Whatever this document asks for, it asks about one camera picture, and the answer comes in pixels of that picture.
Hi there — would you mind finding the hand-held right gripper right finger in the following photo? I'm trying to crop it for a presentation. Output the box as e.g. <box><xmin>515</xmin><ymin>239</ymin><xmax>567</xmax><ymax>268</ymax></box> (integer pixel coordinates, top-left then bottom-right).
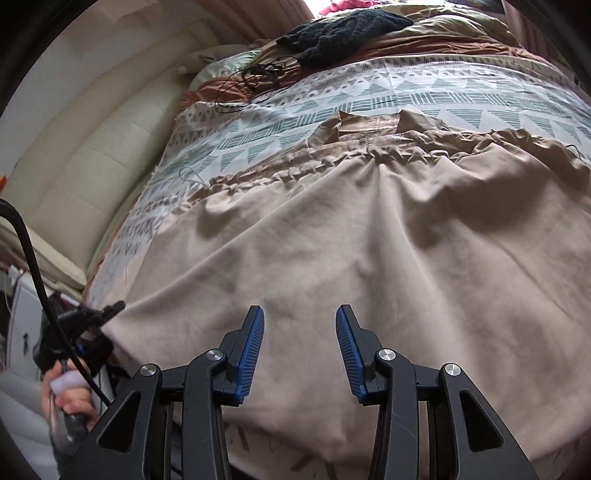
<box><xmin>335</xmin><ymin>304</ymin><xmax>539</xmax><ymax>480</ymax></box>

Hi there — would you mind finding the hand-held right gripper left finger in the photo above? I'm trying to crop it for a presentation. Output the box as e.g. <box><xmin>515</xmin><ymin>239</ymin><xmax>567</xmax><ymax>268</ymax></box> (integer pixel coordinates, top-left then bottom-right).
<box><xmin>60</xmin><ymin>305</ymin><xmax>266</xmax><ymax>480</ymax></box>

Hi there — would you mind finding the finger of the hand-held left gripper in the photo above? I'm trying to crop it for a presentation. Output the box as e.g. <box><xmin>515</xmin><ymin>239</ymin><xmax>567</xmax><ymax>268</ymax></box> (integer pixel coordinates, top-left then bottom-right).
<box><xmin>59</xmin><ymin>301</ymin><xmax>127</xmax><ymax>329</ymax></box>
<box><xmin>76</xmin><ymin>339</ymin><xmax>115</xmax><ymax>376</ymax></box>

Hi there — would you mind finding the person's left hand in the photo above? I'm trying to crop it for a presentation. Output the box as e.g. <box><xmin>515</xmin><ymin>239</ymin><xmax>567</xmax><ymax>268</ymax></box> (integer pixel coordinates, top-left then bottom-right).
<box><xmin>41</xmin><ymin>360</ymin><xmax>95</xmax><ymax>422</ymax></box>

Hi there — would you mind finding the white cabinet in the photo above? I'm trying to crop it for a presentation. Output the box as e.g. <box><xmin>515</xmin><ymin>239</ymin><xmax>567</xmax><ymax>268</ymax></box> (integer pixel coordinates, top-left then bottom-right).
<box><xmin>0</xmin><ymin>272</ymin><xmax>61</xmax><ymax>370</ymax></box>

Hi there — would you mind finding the cream padded headboard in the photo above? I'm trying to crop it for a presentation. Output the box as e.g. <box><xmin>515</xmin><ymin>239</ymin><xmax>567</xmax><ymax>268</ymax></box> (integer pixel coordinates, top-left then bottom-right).
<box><xmin>0</xmin><ymin>18</ymin><xmax>218</xmax><ymax>287</ymax></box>

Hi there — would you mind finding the patterned geometric print blanket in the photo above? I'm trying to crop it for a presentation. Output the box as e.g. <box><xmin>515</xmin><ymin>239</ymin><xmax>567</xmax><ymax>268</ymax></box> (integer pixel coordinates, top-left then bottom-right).
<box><xmin>85</xmin><ymin>55</ymin><xmax>591</xmax><ymax>480</ymax></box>

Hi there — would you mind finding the light green pillow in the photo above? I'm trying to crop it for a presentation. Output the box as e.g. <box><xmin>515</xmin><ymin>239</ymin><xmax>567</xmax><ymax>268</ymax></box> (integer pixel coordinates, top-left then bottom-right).
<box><xmin>189</xmin><ymin>44</ymin><xmax>264</xmax><ymax>90</ymax></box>

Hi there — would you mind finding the rust brown bedsheet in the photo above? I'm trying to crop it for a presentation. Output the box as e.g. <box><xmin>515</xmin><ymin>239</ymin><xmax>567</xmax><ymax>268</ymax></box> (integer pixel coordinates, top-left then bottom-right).
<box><xmin>83</xmin><ymin>28</ymin><xmax>532</xmax><ymax>296</ymax></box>

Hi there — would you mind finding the black knitted garment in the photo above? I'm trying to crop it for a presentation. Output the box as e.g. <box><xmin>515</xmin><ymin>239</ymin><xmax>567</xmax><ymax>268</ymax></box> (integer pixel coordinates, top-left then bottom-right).
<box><xmin>276</xmin><ymin>10</ymin><xmax>414</xmax><ymax>68</ymax></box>

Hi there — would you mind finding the pink curtain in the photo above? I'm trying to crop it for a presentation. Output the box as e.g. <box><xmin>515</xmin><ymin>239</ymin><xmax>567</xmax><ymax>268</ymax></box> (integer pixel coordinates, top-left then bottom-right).
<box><xmin>194</xmin><ymin>0</ymin><xmax>319</xmax><ymax>44</ymax></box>

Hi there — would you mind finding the red cloth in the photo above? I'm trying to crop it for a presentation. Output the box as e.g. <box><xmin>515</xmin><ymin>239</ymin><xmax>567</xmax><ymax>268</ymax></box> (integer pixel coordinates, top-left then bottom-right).
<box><xmin>318</xmin><ymin>0</ymin><xmax>384</xmax><ymax>17</ymax></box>

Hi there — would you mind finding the olive green quilt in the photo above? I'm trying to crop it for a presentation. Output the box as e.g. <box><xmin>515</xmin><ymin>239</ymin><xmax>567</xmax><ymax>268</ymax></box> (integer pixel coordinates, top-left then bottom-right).
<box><xmin>383</xmin><ymin>2</ymin><xmax>522</xmax><ymax>47</ymax></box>

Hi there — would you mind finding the thick black gripper cable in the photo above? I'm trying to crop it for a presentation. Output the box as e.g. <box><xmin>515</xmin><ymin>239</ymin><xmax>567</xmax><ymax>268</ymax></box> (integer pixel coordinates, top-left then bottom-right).
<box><xmin>0</xmin><ymin>198</ymin><xmax>112</xmax><ymax>407</ymax></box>

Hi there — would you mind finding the thin black cable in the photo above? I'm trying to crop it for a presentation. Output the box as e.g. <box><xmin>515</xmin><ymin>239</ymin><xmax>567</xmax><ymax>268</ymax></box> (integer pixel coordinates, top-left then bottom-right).
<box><xmin>213</xmin><ymin>56</ymin><xmax>301</xmax><ymax>116</ymax></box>

